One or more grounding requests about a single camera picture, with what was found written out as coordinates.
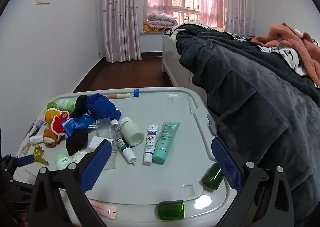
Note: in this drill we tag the white bottle blue label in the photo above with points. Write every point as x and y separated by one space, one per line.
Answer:
123 144

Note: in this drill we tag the black sock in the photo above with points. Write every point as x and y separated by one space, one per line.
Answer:
80 104
76 141

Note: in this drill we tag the dark grey blanket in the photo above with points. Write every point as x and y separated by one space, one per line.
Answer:
250 96

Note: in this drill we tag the teal cream tube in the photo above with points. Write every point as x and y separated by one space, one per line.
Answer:
165 139

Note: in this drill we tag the pink cream tube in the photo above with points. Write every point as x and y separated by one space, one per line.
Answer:
105 210

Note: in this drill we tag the small white tube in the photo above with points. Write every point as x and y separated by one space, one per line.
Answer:
36 139

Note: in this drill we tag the red brown plush toy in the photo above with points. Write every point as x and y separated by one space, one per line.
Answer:
58 124

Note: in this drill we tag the clear plastic wrapper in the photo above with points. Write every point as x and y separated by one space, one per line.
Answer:
111 160

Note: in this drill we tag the white bed frame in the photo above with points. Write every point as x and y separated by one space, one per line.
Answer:
172 64

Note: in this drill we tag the yellow round bottle green cap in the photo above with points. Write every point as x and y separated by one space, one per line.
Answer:
51 115

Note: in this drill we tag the dark green bottle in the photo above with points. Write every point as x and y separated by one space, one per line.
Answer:
212 177

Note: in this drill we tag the orange cream lip balm stick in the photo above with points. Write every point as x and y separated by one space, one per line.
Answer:
118 96

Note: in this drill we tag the folded pink quilt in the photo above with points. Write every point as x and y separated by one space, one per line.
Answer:
161 19

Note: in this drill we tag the small purple bottle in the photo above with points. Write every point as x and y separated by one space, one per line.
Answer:
39 123

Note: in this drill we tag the cream white jar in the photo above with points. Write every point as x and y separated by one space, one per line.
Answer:
131 133

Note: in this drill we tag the blue white snack packet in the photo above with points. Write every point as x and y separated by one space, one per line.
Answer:
75 123

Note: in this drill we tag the bright green bottle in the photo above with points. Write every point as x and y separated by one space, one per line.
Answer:
171 209

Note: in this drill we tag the small white box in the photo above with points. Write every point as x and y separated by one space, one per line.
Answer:
95 141

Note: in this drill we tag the blue cloth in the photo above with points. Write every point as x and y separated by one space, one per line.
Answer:
100 106

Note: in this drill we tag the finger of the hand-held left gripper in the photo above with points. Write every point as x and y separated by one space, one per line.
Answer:
25 161

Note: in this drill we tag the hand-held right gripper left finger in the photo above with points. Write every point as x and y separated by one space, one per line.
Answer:
97 164

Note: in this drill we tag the black white printed sheet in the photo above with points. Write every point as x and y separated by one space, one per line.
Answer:
287 55

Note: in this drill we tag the white ointment tube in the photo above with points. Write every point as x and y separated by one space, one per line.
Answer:
150 146

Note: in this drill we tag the blue building block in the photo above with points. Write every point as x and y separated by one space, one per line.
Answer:
135 92

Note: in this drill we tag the clear plastic square box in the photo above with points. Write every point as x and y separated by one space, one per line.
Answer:
103 129

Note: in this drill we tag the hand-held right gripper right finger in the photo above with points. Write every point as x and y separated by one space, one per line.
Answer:
226 164

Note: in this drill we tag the white tissue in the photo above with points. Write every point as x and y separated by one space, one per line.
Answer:
80 156

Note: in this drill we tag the beige keyring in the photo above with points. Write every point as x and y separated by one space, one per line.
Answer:
26 149

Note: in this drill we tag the orange fluffy garment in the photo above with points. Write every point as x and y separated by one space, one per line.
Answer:
300 41

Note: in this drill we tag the folded yellow blanket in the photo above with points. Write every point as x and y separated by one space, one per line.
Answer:
152 28

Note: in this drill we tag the white plastic storage box lid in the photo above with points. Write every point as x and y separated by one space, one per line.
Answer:
160 106

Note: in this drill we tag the yellow hair claw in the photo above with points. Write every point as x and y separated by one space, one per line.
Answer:
37 153

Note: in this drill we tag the pale green bottle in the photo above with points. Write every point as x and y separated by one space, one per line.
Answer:
66 104

